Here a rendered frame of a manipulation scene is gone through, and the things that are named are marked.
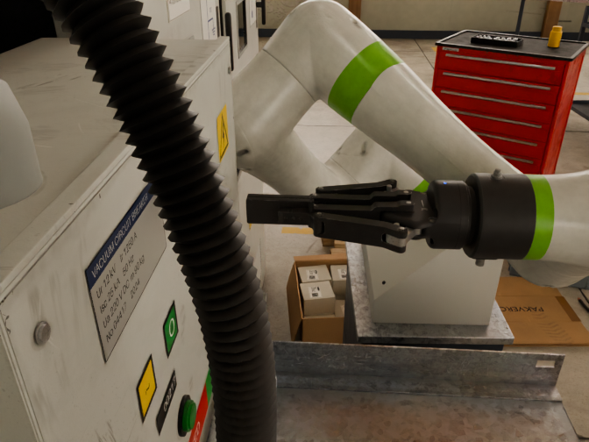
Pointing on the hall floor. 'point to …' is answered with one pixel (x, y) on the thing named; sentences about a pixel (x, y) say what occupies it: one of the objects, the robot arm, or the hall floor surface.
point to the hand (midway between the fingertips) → (278, 209)
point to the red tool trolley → (511, 91)
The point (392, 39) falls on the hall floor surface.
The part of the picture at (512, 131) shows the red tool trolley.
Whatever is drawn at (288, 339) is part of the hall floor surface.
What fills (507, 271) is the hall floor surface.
